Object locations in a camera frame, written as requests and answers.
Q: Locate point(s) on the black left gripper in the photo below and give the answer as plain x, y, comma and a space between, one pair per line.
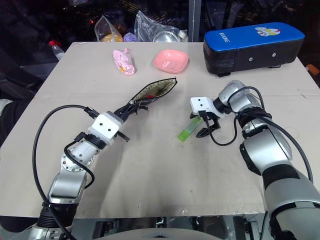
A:
124, 137

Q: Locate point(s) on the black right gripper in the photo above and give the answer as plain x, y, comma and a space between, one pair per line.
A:
212, 122

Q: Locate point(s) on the green highlighter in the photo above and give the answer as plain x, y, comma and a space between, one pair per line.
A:
188, 130

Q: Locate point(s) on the black grid-lined zipper pouch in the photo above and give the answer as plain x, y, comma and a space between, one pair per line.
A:
160, 88

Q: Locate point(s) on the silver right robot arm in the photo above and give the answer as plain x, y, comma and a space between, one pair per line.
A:
270, 150

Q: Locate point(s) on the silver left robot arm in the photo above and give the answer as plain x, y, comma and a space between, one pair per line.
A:
75, 155

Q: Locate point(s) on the red marker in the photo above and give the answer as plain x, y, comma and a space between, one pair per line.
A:
150, 96

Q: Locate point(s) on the pink plastic bowl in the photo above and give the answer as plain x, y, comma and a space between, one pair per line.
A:
171, 61

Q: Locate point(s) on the purple small object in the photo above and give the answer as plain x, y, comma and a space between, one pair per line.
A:
130, 37

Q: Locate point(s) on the silver metal bowl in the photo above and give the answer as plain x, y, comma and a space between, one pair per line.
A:
166, 37

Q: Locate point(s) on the plastic bag with yellow contents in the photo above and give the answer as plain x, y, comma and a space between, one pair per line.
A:
108, 31

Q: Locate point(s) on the clear crumpled plastic bag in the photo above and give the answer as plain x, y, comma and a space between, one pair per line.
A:
147, 25

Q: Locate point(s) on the white small jar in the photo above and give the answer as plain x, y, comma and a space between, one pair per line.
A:
183, 35

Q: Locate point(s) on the blue black padded box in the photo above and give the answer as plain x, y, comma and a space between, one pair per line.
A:
250, 47

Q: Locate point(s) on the clear water bottle red cap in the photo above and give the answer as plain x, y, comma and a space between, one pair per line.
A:
57, 50

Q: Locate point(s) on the orange small object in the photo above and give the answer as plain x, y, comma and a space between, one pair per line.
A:
310, 68

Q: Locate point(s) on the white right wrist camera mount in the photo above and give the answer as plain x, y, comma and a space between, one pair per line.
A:
201, 103

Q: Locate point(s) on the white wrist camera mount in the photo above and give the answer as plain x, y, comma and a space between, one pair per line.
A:
201, 103
104, 127

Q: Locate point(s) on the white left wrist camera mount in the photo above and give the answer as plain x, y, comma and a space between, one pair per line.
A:
104, 127

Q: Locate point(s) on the grey metal post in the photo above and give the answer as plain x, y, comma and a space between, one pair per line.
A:
194, 20

